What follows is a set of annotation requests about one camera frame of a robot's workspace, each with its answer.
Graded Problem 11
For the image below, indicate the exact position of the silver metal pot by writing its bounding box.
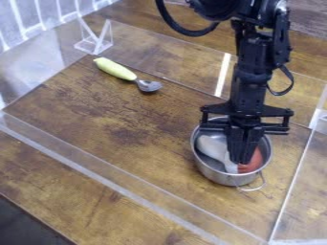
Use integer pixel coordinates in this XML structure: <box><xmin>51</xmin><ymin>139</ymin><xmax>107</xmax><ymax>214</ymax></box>
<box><xmin>190</xmin><ymin>126</ymin><xmax>272</xmax><ymax>191</ymax></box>

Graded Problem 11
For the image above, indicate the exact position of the red and white toy mushroom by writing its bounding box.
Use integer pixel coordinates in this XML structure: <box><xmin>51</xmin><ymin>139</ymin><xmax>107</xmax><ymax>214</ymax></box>
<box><xmin>194</xmin><ymin>135</ymin><xmax>262</xmax><ymax>174</ymax></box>

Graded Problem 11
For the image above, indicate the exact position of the yellow handled metal spoon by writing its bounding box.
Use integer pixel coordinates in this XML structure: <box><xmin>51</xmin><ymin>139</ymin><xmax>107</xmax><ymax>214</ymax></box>
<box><xmin>93</xmin><ymin>57</ymin><xmax>162</xmax><ymax>93</ymax></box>

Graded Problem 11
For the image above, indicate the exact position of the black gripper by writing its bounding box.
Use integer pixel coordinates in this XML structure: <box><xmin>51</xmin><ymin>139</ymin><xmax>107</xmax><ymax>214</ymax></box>
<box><xmin>198</xmin><ymin>71</ymin><xmax>293</xmax><ymax>164</ymax></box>

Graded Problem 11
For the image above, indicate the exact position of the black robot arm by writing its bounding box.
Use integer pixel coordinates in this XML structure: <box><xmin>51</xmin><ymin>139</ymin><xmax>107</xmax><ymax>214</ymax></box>
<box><xmin>189</xmin><ymin>0</ymin><xmax>293</xmax><ymax>164</ymax></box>

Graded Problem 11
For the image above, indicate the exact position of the clear acrylic corner bracket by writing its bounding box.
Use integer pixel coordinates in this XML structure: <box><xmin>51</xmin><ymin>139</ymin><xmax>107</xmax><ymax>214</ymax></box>
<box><xmin>74</xmin><ymin>18</ymin><xmax>113</xmax><ymax>56</ymax></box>

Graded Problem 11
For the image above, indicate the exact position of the black cable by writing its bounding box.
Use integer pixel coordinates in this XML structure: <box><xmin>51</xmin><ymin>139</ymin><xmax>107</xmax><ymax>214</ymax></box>
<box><xmin>153</xmin><ymin>0</ymin><xmax>222</xmax><ymax>37</ymax></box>

